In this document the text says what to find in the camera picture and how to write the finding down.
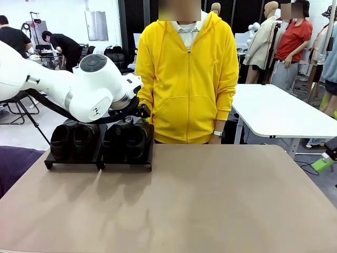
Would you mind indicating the yellow-sleeved left forearm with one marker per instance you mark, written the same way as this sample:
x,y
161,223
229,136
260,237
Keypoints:
x,y
226,102

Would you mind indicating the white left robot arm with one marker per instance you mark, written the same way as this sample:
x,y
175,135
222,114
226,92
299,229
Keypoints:
x,y
87,89

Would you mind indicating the black folding office chair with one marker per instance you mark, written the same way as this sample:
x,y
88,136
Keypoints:
x,y
18,101

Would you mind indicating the black bar stool chair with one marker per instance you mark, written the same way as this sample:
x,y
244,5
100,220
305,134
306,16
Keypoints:
x,y
118,59

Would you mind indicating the black slanted tripod leg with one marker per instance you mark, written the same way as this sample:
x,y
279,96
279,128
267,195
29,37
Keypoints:
x,y
39,130

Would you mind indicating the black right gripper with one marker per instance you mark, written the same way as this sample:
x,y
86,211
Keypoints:
x,y
333,150

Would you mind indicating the mannequin in beige coat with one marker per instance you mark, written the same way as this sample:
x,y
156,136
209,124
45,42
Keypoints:
x,y
260,44

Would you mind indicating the person in yellow hoodie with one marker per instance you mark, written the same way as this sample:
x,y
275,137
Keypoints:
x,y
184,79

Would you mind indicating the purple cloth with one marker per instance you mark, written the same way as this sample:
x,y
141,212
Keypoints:
x,y
18,168

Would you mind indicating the person's left hand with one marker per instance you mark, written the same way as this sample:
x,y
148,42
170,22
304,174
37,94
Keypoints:
x,y
216,140

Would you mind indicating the yellow-green object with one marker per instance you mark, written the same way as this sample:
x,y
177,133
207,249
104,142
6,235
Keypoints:
x,y
323,102

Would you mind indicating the black metal shoe stand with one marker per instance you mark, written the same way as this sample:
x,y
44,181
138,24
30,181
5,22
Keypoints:
x,y
71,162
123,164

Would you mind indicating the yellow-sleeved right forearm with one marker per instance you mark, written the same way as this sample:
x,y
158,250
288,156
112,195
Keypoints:
x,y
146,97

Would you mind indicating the grey framed wall panel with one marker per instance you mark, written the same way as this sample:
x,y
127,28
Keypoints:
x,y
96,26

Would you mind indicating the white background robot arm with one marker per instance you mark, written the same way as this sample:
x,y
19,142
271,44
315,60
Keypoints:
x,y
255,26

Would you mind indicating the person in black t-shirt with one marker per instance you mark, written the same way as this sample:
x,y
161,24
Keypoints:
x,y
13,38

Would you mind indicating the white slanted pole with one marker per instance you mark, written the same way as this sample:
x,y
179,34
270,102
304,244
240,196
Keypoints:
x,y
328,34

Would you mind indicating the tan mannequin head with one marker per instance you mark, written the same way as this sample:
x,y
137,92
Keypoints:
x,y
216,8

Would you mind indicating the white wristwatch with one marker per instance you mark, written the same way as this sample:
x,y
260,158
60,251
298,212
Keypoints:
x,y
218,133

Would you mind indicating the person in black clothes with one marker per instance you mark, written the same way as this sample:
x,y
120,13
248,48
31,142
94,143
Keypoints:
x,y
65,46

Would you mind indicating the black bags pile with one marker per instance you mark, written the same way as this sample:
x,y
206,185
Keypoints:
x,y
113,49

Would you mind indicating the tall black tripod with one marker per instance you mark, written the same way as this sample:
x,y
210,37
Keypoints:
x,y
276,25

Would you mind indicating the white folding table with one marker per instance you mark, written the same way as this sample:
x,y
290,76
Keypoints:
x,y
276,110

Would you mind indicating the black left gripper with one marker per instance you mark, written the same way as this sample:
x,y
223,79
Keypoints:
x,y
143,112

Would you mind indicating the black hat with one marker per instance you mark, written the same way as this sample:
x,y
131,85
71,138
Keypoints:
x,y
331,11

